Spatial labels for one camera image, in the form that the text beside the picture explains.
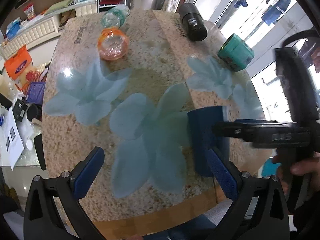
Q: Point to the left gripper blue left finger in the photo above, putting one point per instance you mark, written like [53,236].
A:
[86,171]

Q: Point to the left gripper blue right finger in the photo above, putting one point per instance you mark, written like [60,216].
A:
[222,174]

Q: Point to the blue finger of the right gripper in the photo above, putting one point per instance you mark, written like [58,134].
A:
[256,122]
[234,130]

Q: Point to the dark blue cup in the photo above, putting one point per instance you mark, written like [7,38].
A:
[201,122]

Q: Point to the person's right hand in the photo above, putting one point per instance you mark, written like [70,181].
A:
[300,168]

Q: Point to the teal hexagonal container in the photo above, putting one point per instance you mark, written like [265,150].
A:
[236,53]

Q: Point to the white paper with QR codes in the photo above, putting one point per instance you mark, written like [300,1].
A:
[13,142]

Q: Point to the black cylindrical tumbler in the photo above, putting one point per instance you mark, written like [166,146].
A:
[192,22]

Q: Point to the white tufted tv cabinet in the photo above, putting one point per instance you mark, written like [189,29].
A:
[44,28]

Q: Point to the clear green-label jar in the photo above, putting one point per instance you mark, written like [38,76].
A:
[115,17]

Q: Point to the blue plastic basket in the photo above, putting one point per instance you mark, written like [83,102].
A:
[12,29]

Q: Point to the green cushion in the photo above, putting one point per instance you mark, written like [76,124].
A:
[58,6]

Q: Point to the red snack bag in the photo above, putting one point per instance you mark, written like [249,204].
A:
[29,11]

